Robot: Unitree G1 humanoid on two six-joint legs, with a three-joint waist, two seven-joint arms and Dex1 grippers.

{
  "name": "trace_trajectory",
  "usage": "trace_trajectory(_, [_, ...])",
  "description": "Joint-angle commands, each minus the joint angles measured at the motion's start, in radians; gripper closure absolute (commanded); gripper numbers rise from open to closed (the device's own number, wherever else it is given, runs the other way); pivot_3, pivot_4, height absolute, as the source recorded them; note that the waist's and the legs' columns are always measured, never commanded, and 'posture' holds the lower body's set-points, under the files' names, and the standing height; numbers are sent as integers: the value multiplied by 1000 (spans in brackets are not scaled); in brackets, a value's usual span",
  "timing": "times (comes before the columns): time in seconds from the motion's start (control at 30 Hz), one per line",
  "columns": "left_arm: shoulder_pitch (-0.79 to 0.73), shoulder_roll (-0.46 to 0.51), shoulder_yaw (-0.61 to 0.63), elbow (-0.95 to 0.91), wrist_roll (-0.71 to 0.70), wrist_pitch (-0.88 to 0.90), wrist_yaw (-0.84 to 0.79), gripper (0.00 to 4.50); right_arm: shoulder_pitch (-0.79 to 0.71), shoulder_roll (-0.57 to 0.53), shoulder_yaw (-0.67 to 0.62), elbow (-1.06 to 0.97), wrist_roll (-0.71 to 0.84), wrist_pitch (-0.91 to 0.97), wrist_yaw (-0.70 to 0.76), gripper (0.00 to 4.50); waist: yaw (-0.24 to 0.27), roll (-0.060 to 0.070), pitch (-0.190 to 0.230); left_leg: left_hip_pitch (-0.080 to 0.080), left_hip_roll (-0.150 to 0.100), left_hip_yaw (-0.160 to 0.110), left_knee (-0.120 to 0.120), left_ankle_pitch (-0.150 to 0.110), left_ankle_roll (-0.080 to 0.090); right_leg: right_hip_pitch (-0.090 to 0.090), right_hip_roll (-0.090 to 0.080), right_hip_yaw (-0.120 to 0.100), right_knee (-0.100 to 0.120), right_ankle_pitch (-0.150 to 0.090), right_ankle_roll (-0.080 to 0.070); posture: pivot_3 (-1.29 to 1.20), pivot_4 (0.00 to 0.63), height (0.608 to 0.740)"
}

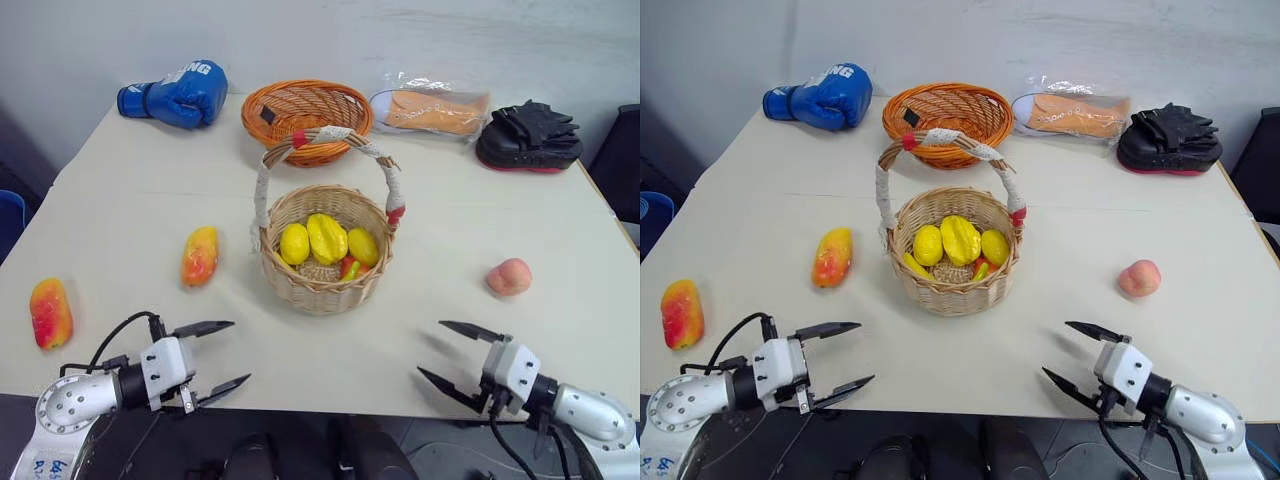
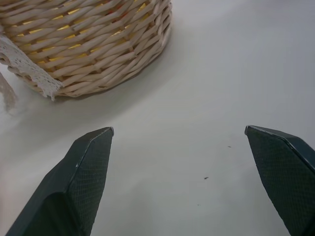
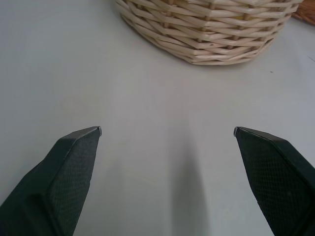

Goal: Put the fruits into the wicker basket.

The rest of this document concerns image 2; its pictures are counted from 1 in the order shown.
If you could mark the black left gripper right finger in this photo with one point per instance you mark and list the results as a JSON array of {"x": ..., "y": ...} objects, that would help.
[{"x": 285, "y": 177}]

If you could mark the woven wicker basket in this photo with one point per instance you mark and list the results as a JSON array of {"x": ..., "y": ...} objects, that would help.
[{"x": 93, "y": 46}]

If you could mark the white lace ribbon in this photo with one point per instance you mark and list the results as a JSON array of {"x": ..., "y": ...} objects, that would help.
[{"x": 23, "y": 67}]

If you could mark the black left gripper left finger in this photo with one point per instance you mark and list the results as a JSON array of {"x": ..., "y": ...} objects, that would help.
[{"x": 73, "y": 186}]

